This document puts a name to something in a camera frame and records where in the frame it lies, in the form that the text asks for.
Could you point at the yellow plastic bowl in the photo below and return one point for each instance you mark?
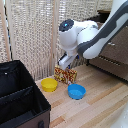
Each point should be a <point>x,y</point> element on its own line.
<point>49,84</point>

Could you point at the bamboo folding screen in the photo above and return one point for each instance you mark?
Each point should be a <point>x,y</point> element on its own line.
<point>33,33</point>

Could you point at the black fabric drawer cabinet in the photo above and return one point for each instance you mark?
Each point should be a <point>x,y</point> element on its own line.
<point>20,96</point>

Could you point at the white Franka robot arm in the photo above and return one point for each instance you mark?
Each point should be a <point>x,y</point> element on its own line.
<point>100,30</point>

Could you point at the dark brown wooden cabinet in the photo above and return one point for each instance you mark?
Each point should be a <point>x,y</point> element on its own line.
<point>115,56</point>

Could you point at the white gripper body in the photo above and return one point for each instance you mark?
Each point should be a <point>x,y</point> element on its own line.
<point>68,60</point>

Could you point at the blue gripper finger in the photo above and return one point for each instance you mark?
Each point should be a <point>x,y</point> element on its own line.
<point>69,67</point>

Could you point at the red yellow patterned box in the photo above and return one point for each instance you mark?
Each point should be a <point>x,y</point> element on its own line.
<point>65,74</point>

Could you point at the blue plastic bowl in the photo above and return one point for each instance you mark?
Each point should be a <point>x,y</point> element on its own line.
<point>76,91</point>

